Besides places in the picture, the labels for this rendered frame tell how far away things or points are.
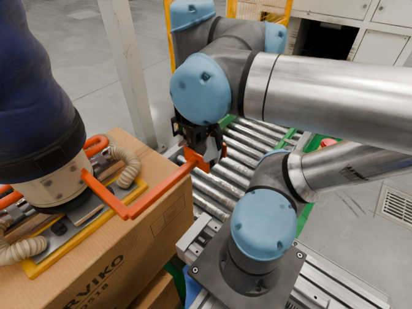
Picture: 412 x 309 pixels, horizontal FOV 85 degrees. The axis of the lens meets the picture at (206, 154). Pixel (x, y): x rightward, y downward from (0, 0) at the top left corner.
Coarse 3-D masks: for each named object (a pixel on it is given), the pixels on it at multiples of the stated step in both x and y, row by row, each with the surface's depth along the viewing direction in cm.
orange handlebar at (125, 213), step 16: (192, 160) 58; (80, 176) 55; (176, 176) 55; (0, 192) 52; (16, 192) 51; (96, 192) 52; (160, 192) 52; (0, 208) 49; (112, 208) 49; (128, 208) 49; (144, 208) 49
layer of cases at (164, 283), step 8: (160, 272) 101; (168, 272) 101; (152, 280) 99; (160, 280) 99; (168, 280) 99; (144, 288) 96; (152, 288) 96; (160, 288) 96; (168, 288) 101; (176, 288) 111; (144, 296) 94; (152, 296) 94; (160, 296) 97; (168, 296) 106; (176, 296) 118; (136, 304) 92; (144, 304) 92; (152, 304) 93; (160, 304) 102; (168, 304) 112; (176, 304) 125
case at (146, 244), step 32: (160, 160) 78; (192, 192) 80; (32, 224) 60; (128, 224) 61; (160, 224) 72; (192, 224) 95; (64, 256) 55; (96, 256) 55; (128, 256) 65; (160, 256) 84; (0, 288) 50; (32, 288) 50; (64, 288) 50; (96, 288) 60; (128, 288) 75
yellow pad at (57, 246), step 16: (112, 192) 63; (128, 192) 65; (48, 224) 58; (64, 224) 58; (80, 224) 58; (96, 224) 59; (48, 240) 55; (64, 240) 55; (80, 240) 57; (32, 256) 52; (48, 256) 53; (32, 272) 50
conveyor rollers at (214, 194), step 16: (224, 128) 174; (240, 128) 175; (256, 128) 177; (272, 128) 178; (288, 128) 180; (240, 144) 161; (256, 144) 162; (272, 144) 164; (288, 144) 167; (224, 160) 151; (240, 160) 154; (192, 176) 140; (208, 176) 141; (240, 176) 141; (208, 192) 133; (240, 192) 131; (208, 208) 125
